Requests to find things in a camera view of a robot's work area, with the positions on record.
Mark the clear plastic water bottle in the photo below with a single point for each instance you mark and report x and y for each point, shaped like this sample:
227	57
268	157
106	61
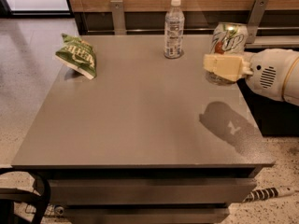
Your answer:
173	30

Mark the left metal bracket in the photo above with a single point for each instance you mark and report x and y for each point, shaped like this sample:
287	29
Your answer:
118	17

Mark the dark cabinet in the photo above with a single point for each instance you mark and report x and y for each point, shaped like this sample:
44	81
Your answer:
273	118

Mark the silver green 7up can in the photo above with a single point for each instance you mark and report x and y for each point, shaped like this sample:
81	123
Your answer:
228	38

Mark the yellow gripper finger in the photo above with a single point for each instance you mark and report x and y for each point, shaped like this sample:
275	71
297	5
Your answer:
227	66

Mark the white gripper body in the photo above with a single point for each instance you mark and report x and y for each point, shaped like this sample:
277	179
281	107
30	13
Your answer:
265	74

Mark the metal bracket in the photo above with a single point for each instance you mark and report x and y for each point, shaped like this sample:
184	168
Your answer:
118	17
255	18

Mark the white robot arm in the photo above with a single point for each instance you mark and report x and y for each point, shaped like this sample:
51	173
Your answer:
271	73

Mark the right metal bracket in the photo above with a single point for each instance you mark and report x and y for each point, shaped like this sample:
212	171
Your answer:
255	18

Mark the black chair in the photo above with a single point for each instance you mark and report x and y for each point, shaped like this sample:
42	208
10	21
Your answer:
9	196

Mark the grey table with drawers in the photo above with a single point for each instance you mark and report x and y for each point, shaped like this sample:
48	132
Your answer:
147	141

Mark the green chip bag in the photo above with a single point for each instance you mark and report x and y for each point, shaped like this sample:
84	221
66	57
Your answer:
78	55

